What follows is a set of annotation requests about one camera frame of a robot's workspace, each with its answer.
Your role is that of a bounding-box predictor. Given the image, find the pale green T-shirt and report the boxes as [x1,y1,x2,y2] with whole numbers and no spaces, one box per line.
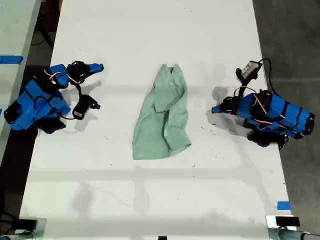
[131,63,192,161]

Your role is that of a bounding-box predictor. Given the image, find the long blue tape strip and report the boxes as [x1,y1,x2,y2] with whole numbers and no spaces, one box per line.
[0,55,24,65]

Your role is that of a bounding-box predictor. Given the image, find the pale side table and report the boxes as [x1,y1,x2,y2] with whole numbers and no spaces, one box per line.
[0,0,43,162]

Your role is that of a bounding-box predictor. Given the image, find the short blue tape strip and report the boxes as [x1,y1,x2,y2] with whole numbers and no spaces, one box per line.
[276,200,292,211]

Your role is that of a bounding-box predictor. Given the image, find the grey metal tube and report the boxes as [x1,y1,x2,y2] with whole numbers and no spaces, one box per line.
[278,228,320,240]

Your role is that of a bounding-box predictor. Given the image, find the black camera box white label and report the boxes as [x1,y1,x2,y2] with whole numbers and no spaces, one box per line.
[72,94,101,120]

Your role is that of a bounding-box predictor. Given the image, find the black camera box grey face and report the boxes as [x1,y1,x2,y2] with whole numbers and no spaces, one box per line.
[235,60,264,81]

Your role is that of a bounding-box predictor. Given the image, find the black floor cable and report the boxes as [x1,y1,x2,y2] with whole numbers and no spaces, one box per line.
[31,14,55,50]

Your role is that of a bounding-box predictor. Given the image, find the thick black camera cable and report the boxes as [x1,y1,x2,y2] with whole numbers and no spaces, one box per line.
[259,57,275,95]

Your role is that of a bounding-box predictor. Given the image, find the silver metal bracket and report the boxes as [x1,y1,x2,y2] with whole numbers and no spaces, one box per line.
[14,217,48,240]
[265,214,302,240]

